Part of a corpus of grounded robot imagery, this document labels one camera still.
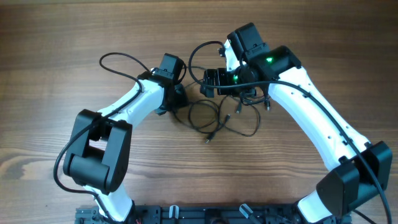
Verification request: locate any thin black USB cable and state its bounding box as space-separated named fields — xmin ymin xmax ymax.
xmin=217 ymin=95 xmax=271 ymax=138

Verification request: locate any thick black USB cable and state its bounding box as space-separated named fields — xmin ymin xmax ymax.
xmin=186 ymin=99 xmax=224 ymax=144

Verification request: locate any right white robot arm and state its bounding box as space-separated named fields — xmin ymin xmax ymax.
xmin=201 ymin=23 xmax=392 ymax=223

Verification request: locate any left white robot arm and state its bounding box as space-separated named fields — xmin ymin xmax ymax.
xmin=53 ymin=54 xmax=187 ymax=223

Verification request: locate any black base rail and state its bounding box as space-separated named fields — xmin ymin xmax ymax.
xmin=74 ymin=203 xmax=352 ymax=224

